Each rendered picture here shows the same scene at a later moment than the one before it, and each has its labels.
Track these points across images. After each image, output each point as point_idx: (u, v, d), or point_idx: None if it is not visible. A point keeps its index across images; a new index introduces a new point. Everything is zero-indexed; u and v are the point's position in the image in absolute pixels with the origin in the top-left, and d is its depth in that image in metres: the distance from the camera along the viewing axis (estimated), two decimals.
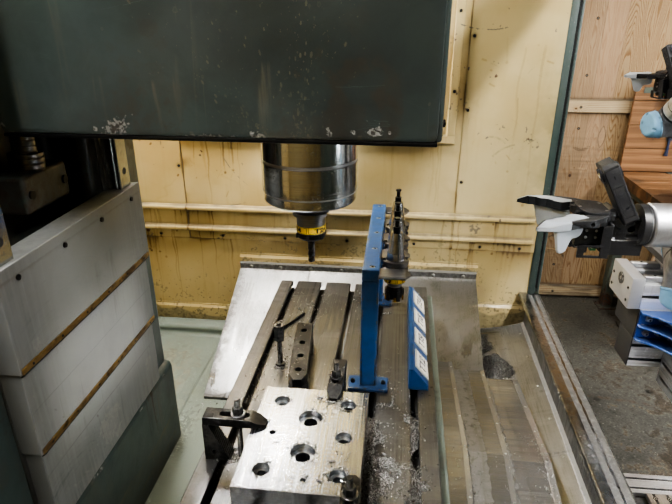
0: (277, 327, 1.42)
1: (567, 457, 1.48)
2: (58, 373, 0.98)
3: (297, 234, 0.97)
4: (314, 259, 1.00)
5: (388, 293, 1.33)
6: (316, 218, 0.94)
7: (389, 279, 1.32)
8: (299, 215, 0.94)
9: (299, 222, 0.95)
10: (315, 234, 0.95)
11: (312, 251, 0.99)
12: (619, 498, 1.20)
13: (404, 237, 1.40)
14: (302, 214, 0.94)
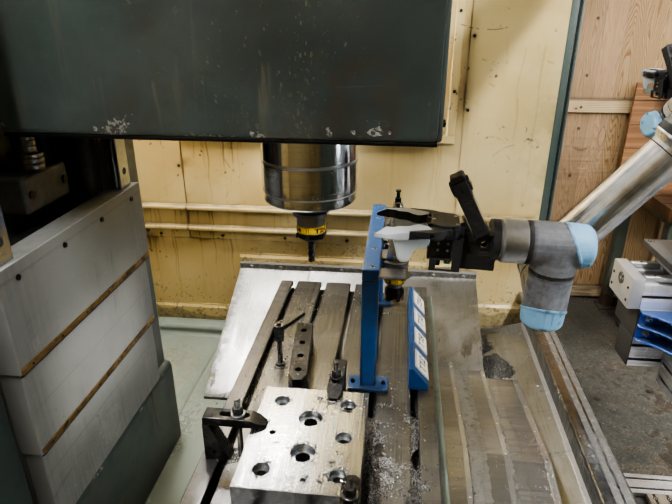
0: (277, 327, 1.42)
1: (567, 457, 1.48)
2: (58, 373, 0.98)
3: (297, 234, 0.97)
4: (314, 259, 1.00)
5: (388, 294, 1.33)
6: (316, 218, 0.94)
7: (389, 280, 1.32)
8: (299, 215, 0.94)
9: (299, 222, 0.95)
10: (315, 234, 0.95)
11: (312, 251, 0.99)
12: (619, 498, 1.20)
13: None
14: (302, 214, 0.94)
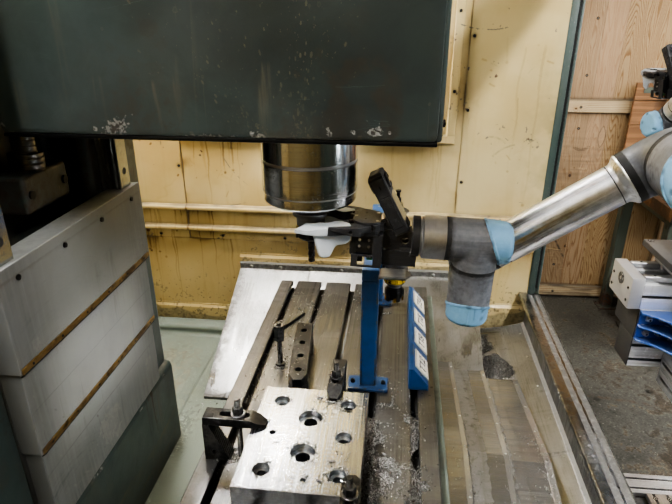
0: (277, 327, 1.42)
1: (567, 457, 1.48)
2: (58, 373, 0.98)
3: (297, 234, 0.97)
4: (314, 259, 1.00)
5: (388, 294, 1.33)
6: (316, 218, 0.94)
7: (389, 280, 1.32)
8: (299, 215, 0.94)
9: (299, 222, 0.95)
10: None
11: (312, 251, 0.99)
12: (619, 498, 1.20)
13: None
14: (302, 214, 0.94)
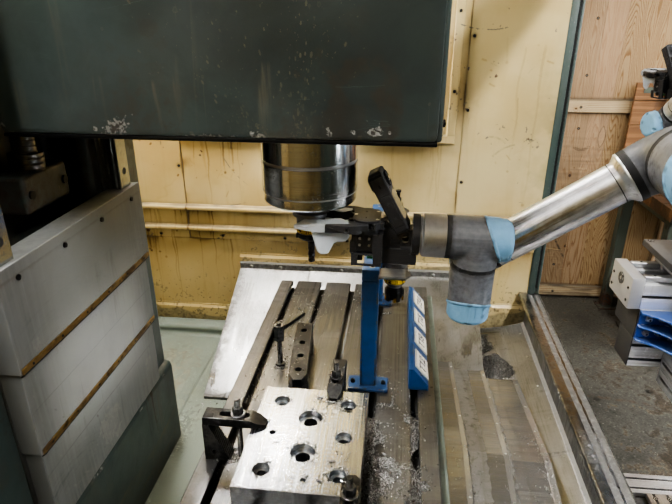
0: (277, 327, 1.42)
1: (567, 457, 1.48)
2: (58, 373, 0.98)
3: (297, 234, 0.97)
4: (314, 259, 1.00)
5: (388, 294, 1.33)
6: (316, 218, 0.94)
7: (389, 280, 1.32)
8: (299, 215, 0.94)
9: (299, 222, 0.95)
10: None
11: (312, 251, 0.99)
12: (619, 498, 1.20)
13: None
14: (302, 214, 0.94)
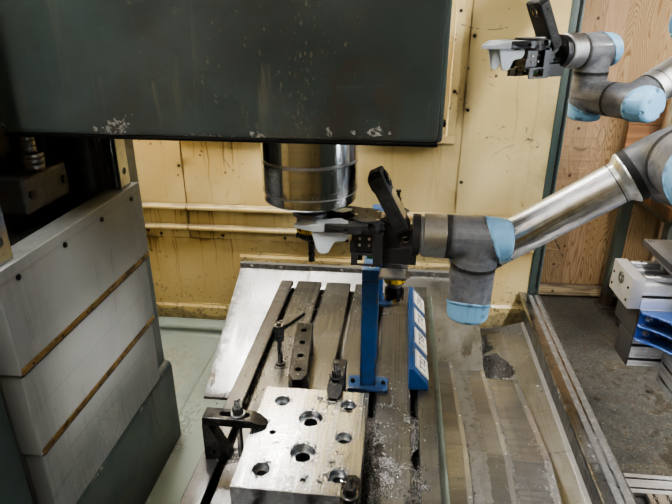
0: (277, 327, 1.42)
1: (567, 457, 1.48)
2: (58, 373, 0.98)
3: (297, 234, 0.97)
4: (314, 259, 1.00)
5: (388, 294, 1.33)
6: (316, 218, 0.94)
7: (389, 280, 1.32)
8: (299, 215, 0.94)
9: (299, 222, 0.95)
10: None
11: (312, 251, 0.99)
12: (619, 498, 1.20)
13: None
14: (302, 214, 0.94)
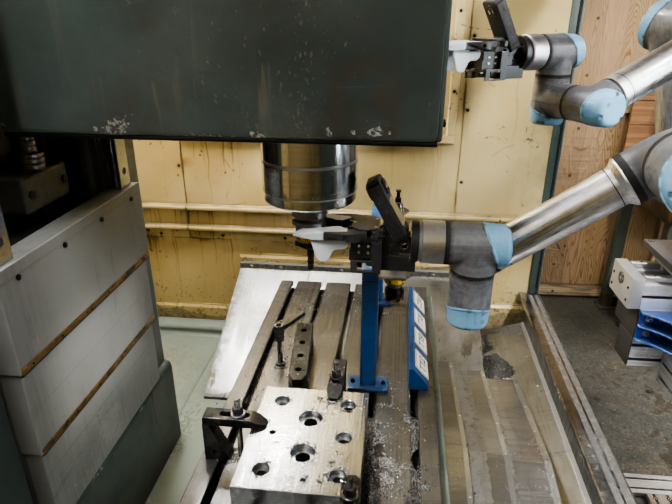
0: (277, 327, 1.42)
1: (567, 457, 1.48)
2: (58, 373, 0.98)
3: (296, 242, 0.98)
4: (313, 267, 1.00)
5: (388, 294, 1.33)
6: (315, 227, 0.94)
7: (389, 280, 1.32)
8: (298, 223, 0.95)
9: (298, 230, 0.96)
10: None
11: (311, 259, 0.99)
12: (619, 498, 1.20)
13: None
14: (301, 223, 0.94)
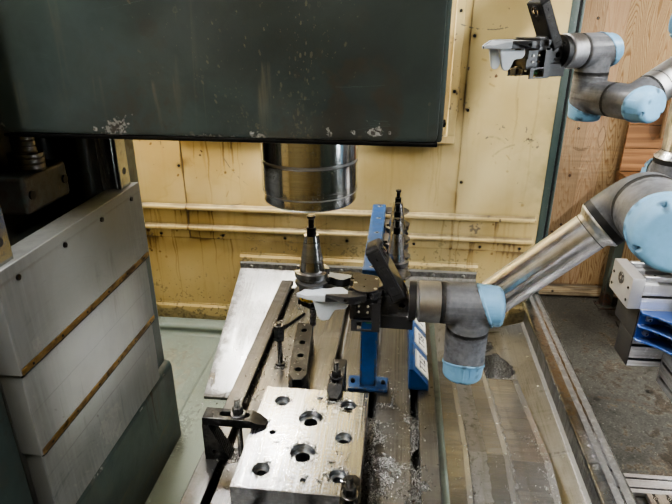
0: (277, 327, 1.42)
1: (567, 457, 1.48)
2: (58, 373, 0.98)
3: (299, 301, 1.02)
4: (315, 323, 1.05)
5: None
6: (317, 288, 0.99)
7: None
8: (301, 285, 0.99)
9: (301, 291, 1.01)
10: None
11: (313, 316, 1.04)
12: (619, 498, 1.20)
13: (404, 238, 1.41)
14: (304, 284, 0.99)
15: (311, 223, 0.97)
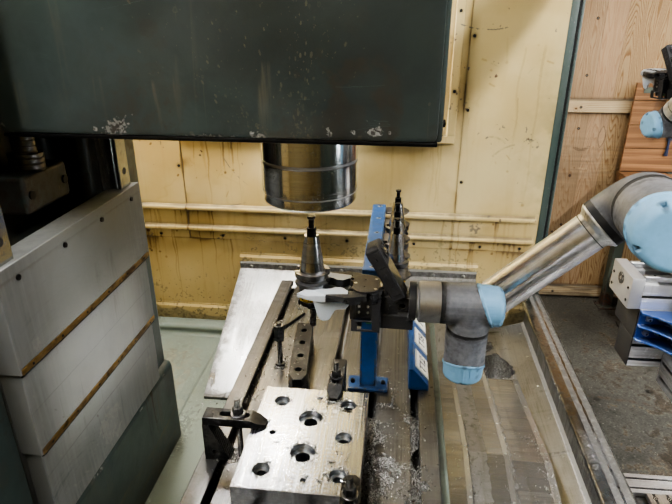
0: (277, 327, 1.42)
1: (567, 457, 1.48)
2: (58, 373, 0.98)
3: (299, 301, 1.02)
4: (315, 323, 1.05)
5: None
6: (317, 288, 0.99)
7: None
8: (301, 285, 0.99)
9: (301, 291, 1.01)
10: None
11: (313, 316, 1.04)
12: (619, 498, 1.20)
13: (404, 238, 1.41)
14: (304, 284, 0.99)
15: (311, 223, 0.97)
